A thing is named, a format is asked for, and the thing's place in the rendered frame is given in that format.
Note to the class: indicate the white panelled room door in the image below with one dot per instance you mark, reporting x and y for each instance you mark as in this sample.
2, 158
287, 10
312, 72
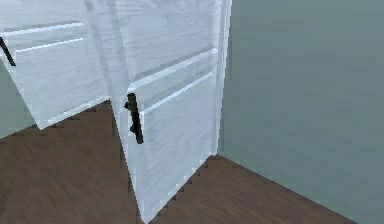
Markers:
173, 110
56, 76

